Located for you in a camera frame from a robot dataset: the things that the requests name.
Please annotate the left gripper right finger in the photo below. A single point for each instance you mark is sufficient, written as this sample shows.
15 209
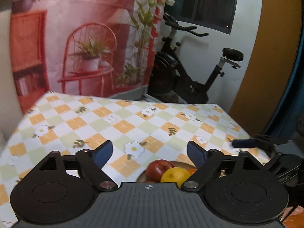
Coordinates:
207 164

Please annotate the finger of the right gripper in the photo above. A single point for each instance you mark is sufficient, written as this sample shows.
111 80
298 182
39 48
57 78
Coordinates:
245 143

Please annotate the black exercise bike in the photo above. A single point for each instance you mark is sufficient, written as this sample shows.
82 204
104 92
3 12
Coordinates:
170 82

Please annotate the wooden door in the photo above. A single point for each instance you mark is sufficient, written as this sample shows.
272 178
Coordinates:
270 65

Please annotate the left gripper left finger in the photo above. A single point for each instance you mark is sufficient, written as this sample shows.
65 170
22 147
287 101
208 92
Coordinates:
90 167

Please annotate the yellow lemon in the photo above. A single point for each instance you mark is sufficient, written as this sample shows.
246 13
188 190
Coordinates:
176 174

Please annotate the bright red apple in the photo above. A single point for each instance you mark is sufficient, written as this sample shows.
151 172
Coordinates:
157 168

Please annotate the dark window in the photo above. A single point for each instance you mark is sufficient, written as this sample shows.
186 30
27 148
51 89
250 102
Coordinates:
214 14

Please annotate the floral checkered tablecloth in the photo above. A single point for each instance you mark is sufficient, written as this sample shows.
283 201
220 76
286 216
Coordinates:
140 131

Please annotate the pink printed backdrop cloth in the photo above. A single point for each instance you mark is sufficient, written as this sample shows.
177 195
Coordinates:
103 48

